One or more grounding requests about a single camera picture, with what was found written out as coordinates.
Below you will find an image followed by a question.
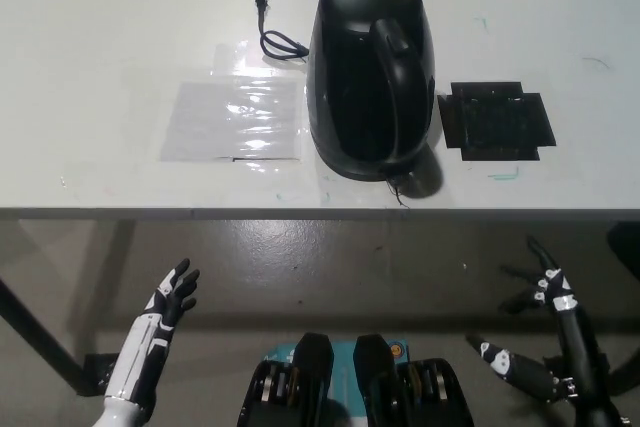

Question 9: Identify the black square tape patch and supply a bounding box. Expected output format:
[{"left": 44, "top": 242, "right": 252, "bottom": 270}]
[{"left": 436, "top": 80, "right": 557, "bottom": 163}]

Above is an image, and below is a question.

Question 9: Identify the black ribbed robot body block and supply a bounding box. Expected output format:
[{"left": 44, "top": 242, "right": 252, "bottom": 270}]
[
  {"left": 234, "top": 331, "right": 352, "bottom": 427},
  {"left": 352, "top": 332, "right": 476, "bottom": 427}
]

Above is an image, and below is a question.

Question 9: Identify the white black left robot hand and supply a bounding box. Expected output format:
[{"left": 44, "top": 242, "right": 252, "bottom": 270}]
[{"left": 102, "top": 257, "right": 202, "bottom": 406}]

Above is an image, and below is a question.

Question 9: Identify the black table leg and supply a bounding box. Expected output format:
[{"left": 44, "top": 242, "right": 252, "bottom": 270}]
[{"left": 0, "top": 277, "right": 85, "bottom": 396}]

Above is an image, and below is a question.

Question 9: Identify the black electric kettle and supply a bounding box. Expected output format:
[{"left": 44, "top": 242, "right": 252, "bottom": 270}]
[{"left": 304, "top": 0, "right": 439, "bottom": 183}]

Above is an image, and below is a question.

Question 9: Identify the black table foot plate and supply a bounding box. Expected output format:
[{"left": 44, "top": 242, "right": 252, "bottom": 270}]
[{"left": 82, "top": 353, "right": 120, "bottom": 397}]

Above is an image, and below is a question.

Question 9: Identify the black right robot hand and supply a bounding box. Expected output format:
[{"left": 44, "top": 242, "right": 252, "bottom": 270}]
[{"left": 464, "top": 235, "right": 610, "bottom": 403}]

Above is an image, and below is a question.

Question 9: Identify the black power cord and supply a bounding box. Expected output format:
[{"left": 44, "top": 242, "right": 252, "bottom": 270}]
[{"left": 254, "top": 0, "right": 311, "bottom": 62}]

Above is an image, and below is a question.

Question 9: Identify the clear plastic film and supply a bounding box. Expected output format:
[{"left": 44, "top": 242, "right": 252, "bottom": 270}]
[{"left": 211, "top": 39, "right": 302, "bottom": 80}]

